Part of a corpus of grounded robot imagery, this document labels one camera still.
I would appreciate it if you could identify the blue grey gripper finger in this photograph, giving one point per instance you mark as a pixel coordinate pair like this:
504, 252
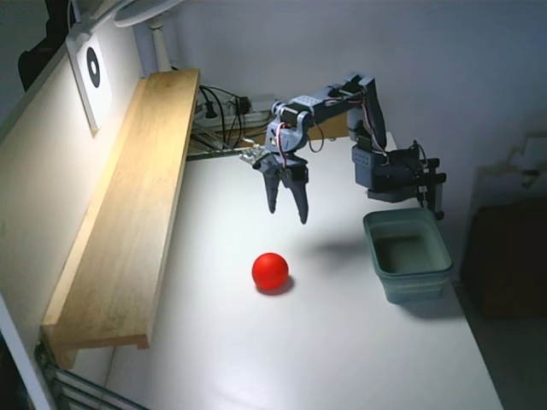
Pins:
299, 196
272, 192

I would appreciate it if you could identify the blue grey gripper body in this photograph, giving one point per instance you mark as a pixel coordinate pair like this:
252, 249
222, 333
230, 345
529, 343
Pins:
285, 170

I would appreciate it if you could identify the red ball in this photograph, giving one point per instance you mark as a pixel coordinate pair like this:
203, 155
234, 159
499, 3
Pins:
270, 273

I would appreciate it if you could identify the blue grey robot arm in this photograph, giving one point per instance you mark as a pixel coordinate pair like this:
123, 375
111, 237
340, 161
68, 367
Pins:
307, 102

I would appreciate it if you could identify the grey plastic container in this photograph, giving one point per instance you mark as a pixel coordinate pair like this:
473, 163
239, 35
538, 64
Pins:
410, 290

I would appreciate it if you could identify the white power strip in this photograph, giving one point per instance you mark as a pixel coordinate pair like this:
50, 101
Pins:
256, 116

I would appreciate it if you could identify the white power adapter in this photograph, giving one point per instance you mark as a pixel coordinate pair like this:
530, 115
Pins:
261, 102

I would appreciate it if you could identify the black power plug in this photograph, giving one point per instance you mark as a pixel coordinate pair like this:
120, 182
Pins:
242, 104
210, 112

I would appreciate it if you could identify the black table clamp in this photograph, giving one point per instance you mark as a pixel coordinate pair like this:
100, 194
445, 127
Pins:
431, 188

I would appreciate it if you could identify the long wooden shelf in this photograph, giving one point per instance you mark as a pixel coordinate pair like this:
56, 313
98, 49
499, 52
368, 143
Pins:
128, 213

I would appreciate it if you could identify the white desk lamp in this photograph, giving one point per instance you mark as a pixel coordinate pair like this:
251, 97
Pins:
159, 47

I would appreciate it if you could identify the small wrist camera board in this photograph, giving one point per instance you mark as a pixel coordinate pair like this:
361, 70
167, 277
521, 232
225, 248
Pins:
253, 157

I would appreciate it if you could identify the aluminium rail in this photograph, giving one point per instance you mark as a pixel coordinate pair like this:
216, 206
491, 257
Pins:
213, 154

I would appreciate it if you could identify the metal frame rails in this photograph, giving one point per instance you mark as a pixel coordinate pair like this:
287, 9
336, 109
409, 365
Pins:
77, 386

